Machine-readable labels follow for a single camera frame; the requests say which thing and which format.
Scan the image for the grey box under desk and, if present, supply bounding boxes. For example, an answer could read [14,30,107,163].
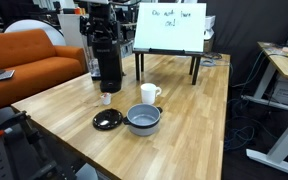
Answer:
[271,74,288,108]

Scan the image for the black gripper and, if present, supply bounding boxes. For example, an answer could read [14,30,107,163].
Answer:
[79,3,119,45]

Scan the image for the blue cable bundle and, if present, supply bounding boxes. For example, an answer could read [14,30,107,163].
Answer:
[223,49,268,153]

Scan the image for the black pot lid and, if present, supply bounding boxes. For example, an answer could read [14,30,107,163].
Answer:
[92,108,124,131]

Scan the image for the brown cardboard box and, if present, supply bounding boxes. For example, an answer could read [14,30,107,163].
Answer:
[202,36,216,54]

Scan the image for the coffee pod with foil top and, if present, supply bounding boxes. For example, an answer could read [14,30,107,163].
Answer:
[99,92,113,106]

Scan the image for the white box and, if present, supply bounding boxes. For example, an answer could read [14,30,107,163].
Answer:
[204,14,217,41]

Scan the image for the white ceramic mug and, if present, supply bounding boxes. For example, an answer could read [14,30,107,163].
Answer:
[140,82,163,105]

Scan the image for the white cabinet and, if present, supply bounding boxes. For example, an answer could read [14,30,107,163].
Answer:
[57,13,93,51]

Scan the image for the small orange container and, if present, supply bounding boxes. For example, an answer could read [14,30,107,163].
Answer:
[74,7,86,16]

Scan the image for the black coffee machine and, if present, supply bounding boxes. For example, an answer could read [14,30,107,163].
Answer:
[88,34,124,94]

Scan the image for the grey pot with black handles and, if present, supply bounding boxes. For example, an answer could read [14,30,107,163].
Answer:
[122,103,164,137]

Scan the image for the black whiteboard stand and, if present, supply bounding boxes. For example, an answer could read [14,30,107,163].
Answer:
[132,48,205,86]

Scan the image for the grey coiled cable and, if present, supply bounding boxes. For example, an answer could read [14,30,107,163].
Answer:
[199,56,219,68]

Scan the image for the wooden desk with white legs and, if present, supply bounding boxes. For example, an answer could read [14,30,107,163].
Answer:
[242,41,288,179]

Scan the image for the orange sofa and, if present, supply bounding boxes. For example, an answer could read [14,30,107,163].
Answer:
[0,28,88,115]

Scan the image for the white round panel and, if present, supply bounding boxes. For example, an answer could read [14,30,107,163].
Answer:
[3,18,67,47]

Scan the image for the black metal rig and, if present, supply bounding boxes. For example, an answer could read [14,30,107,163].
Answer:
[0,106,85,180]

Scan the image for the grey tablet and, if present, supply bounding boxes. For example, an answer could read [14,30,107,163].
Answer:
[0,69,16,84]

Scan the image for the white whiteboard with writing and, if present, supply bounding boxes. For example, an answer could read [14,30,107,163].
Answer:
[132,2,207,54]

